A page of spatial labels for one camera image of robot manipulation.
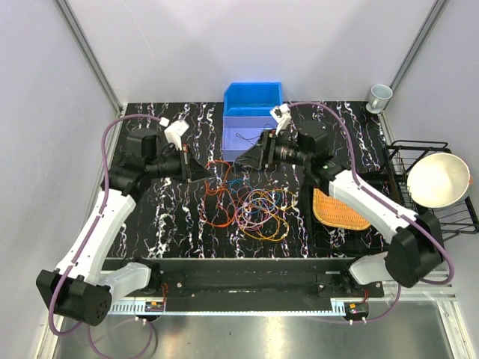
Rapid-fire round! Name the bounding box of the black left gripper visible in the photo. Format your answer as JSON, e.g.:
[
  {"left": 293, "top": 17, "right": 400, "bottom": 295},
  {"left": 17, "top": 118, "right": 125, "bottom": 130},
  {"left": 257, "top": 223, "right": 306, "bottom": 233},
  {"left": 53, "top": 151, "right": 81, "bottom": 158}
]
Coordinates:
[{"left": 146, "top": 144, "right": 213, "bottom": 184}]

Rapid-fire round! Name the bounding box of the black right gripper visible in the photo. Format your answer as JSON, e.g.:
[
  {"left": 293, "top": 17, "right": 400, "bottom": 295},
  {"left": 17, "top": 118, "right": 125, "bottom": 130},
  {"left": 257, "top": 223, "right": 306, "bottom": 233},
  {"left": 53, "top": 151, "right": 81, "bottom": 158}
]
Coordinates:
[{"left": 235, "top": 129, "right": 311, "bottom": 171}]

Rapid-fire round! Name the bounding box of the blue thin cable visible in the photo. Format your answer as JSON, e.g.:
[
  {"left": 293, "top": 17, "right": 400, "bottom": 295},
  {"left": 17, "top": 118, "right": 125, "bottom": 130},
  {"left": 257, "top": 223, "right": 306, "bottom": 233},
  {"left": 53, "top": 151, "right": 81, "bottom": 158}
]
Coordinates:
[{"left": 224, "top": 177, "right": 274, "bottom": 216}]

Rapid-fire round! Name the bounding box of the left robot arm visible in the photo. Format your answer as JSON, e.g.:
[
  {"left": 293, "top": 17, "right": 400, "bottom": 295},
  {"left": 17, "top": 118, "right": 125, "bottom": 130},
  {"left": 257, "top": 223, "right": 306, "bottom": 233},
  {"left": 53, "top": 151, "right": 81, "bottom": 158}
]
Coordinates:
[{"left": 36, "top": 124, "right": 210, "bottom": 326}]

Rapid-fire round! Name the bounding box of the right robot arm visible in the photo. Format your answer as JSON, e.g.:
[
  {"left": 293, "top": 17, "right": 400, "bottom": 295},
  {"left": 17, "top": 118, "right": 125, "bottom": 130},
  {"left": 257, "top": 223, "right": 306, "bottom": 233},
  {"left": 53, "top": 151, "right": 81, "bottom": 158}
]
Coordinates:
[{"left": 236, "top": 120, "right": 446, "bottom": 297}]

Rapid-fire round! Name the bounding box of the lavender plastic tray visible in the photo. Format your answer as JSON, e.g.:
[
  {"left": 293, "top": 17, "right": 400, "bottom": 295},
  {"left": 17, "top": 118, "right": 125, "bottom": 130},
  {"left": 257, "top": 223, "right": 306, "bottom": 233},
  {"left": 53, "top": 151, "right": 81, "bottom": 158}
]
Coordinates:
[{"left": 222, "top": 115, "right": 277, "bottom": 162}]

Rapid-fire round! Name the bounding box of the blue plastic bin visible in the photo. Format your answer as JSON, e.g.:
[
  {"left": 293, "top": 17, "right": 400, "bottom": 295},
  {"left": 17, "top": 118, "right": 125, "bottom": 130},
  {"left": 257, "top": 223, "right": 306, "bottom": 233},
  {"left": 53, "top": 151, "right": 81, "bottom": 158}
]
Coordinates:
[{"left": 223, "top": 82, "right": 283, "bottom": 117}]

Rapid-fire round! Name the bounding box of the woven orange bamboo mat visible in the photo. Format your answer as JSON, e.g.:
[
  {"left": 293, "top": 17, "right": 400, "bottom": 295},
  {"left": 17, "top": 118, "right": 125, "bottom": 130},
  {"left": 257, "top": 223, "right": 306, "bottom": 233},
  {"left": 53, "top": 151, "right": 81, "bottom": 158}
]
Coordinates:
[{"left": 312, "top": 188, "right": 371, "bottom": 231}]

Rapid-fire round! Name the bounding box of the black plastic tray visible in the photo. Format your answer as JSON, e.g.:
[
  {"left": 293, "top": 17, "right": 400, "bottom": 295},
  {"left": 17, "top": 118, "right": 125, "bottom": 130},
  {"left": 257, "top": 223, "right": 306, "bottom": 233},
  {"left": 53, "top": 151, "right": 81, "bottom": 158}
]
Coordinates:
[{"left": 300, "top": 183, "right": 388, "bottom": 257}]

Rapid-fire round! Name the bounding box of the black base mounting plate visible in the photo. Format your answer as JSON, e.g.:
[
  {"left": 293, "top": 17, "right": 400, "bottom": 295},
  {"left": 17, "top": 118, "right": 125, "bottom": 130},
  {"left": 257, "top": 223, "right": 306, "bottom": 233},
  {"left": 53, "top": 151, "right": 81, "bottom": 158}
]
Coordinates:
[{"left": 100, "top": 257, "right": 385, "bottom": 312}]

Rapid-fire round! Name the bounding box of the white ceramic mug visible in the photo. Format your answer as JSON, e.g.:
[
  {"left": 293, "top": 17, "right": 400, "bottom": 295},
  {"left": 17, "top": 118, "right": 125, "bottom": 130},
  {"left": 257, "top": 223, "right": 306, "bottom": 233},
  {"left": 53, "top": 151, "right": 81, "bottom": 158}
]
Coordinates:
[{"left": 366, "top": 84, "right": 394, "bottom": 114}]

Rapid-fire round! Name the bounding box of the large white bowl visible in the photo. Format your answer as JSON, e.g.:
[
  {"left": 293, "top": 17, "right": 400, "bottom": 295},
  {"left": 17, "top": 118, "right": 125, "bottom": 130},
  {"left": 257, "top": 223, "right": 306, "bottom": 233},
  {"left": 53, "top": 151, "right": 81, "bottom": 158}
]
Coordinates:
[{"left": 406, "top": 153, "right": 473, "bottom": 209}]

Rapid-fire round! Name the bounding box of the yellow thin cable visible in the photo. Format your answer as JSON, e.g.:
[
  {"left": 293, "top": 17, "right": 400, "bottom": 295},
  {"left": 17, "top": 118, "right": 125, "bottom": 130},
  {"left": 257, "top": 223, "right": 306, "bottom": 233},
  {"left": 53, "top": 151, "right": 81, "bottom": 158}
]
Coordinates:
[{"left": 239, "top": 188, "right": 300, "bottom": 242}]

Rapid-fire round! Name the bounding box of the pink thin cable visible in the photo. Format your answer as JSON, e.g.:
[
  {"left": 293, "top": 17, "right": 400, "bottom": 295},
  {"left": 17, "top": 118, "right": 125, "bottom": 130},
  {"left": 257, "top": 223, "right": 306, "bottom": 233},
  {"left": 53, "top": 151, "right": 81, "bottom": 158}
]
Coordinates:
[{"left": 234, "top": 188, "right": 285, "bottom": 231}]

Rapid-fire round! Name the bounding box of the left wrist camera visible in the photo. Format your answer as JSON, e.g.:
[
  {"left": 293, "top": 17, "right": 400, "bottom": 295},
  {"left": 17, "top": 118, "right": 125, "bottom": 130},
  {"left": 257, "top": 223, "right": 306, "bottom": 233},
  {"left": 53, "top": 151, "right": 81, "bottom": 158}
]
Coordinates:
[{"left": 164, "top": 120, "right": 189, "bottom": 150}]

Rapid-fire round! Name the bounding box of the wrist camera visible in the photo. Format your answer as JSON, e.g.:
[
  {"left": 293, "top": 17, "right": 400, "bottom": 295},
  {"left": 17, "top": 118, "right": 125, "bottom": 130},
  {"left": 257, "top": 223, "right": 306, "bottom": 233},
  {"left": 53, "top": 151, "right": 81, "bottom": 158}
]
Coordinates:
[
  {"left": 164, "top": 120, "right": 189, "bottom": 150},
  {"left": 269, "top": 103, "right": 292, "bottom": 133}
]

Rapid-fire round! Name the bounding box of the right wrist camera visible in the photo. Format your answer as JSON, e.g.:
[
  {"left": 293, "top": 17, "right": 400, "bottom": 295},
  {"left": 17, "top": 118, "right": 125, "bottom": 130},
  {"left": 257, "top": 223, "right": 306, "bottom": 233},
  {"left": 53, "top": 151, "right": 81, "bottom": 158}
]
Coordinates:
[{"left": 269, "top": 103, "right": 292, "bottom": 133}]

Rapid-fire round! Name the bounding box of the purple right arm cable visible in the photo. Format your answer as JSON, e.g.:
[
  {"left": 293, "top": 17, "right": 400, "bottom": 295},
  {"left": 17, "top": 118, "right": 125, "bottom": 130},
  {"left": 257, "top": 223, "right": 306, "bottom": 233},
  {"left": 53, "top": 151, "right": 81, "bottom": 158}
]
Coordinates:
[{"left": 287, "top": 100, "right": 456, "bottom": 325}]

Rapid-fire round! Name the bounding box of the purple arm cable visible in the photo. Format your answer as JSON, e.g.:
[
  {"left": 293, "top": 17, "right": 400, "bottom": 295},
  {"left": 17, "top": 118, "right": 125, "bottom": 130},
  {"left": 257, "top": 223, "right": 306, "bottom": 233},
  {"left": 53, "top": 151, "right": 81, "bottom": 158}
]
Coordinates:
[
  {"left": 287, "top": 100, "right": 456, "bottom": 325},
  {"left": 49, "top": 114, "right": 169, "bottom": 358}
]

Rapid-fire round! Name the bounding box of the black wire dish rack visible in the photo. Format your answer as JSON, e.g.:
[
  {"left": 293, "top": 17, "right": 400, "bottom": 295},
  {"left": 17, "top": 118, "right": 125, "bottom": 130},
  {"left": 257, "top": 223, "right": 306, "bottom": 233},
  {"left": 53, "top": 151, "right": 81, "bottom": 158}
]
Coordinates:
[{"left": 384, "top": 140, "right": 478, "bottom": 241}]

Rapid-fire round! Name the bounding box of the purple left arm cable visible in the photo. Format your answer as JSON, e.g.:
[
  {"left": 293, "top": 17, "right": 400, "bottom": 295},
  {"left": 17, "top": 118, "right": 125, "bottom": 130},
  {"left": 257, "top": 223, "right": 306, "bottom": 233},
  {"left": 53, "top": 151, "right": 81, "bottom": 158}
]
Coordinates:
[{"left": 49, "top": 114, "right": 169, "bottom": 358}]

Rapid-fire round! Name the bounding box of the aluminium frame rail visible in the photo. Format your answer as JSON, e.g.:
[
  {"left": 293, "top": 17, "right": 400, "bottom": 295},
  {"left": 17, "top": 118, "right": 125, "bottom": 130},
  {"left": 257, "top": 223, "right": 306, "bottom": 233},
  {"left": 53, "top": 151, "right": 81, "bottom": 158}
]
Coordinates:
[{"left": 48, "top": 274, "right": 460, "bottom": 315}]

